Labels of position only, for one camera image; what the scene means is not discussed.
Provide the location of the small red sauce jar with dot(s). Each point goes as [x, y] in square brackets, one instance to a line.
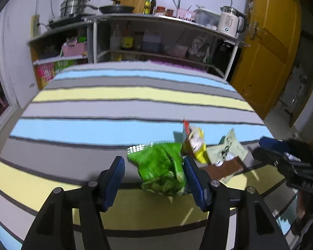
[169, 12]

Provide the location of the large red sauce jar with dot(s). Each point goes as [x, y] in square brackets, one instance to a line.
[160, 11]

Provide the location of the black frying pan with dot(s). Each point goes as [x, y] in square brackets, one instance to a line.
[117, 9]

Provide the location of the clear plastic container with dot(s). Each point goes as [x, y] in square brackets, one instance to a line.
[206, 18]

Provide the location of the grey plastic canister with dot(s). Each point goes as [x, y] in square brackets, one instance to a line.
[151, 41]

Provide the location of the low white shelf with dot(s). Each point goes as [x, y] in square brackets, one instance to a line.
[57, 32]

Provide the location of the induction cooker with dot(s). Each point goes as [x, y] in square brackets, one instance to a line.
[67, 20]

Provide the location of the green oil bottle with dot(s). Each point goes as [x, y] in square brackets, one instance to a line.
[146, 6]

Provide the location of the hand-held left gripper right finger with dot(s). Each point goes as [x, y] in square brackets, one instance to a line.
[195, 186]

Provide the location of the pink carton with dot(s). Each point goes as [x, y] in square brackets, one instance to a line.
[45, 74]

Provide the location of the dark bottle with yellow label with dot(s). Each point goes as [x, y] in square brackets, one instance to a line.
[127, 43]

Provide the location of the yellowed power strip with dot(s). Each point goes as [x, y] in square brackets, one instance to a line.
[35, 26]

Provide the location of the yellow wooden door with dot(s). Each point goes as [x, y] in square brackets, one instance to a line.
[271, 44]

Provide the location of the bundle of chopsticks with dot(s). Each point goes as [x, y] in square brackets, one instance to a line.
[176, 3]

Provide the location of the pink plastic basket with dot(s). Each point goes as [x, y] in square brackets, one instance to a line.
[74, 50]

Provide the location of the pale green brown packet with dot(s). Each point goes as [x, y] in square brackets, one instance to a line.
[229, 148]

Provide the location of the metal frame shelf unit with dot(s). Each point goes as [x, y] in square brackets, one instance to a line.
[159, 18]

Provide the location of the white plastic bottle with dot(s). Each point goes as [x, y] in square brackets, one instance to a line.
[115, 40]

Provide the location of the clear plastic bag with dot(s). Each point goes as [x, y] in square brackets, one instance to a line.
[198, 48]

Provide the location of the pink chopstick holder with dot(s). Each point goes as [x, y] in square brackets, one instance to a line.
[184, 14]

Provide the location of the steel steamer pot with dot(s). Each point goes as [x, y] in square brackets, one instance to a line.
[73, 7]

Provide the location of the dark sauce bottle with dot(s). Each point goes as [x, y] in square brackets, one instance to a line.
[153, 6]

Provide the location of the green carton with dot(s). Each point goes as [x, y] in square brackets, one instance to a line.
[64, 65]

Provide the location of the green snack wrapper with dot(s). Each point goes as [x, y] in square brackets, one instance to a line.
[159, 166]

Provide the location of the striped tablecloth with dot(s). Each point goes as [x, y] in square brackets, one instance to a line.
[133, 96]

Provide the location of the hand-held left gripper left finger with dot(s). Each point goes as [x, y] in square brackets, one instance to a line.
[116, 185]

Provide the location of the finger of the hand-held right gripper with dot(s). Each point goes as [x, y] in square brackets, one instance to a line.
[271, 142]
[268, 156]

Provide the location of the white electric kettle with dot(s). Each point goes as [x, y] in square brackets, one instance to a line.
[228, 23]

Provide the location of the red and yellow wrapper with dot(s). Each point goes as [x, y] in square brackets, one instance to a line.
[197, 143]

